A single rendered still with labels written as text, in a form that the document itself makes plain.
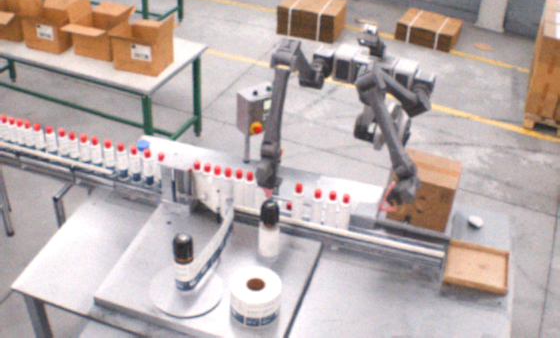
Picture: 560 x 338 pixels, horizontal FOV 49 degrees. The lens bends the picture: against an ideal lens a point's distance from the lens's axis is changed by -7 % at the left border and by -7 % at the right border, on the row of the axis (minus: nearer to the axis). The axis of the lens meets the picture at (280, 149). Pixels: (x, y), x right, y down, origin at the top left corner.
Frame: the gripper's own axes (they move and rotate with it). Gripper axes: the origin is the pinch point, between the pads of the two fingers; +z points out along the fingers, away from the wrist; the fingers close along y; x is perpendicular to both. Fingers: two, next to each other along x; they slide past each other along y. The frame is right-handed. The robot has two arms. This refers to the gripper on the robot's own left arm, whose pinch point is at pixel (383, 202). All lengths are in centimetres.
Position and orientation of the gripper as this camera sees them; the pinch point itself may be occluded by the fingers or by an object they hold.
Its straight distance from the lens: 278.6
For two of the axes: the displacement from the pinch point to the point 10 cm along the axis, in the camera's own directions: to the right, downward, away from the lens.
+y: -3.9, 5.1, -7.6
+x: 6.9, 7.1, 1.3
